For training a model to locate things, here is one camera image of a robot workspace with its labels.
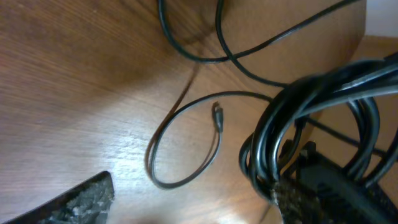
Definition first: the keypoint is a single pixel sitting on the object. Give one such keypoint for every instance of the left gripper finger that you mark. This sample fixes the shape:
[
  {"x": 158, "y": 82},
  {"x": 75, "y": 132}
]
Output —
[{"x": 87, "y": 203}]

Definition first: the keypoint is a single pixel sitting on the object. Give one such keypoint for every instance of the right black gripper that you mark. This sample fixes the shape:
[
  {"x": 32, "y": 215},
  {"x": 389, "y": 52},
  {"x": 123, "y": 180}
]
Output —
[{"x": 314, "y": 190}]

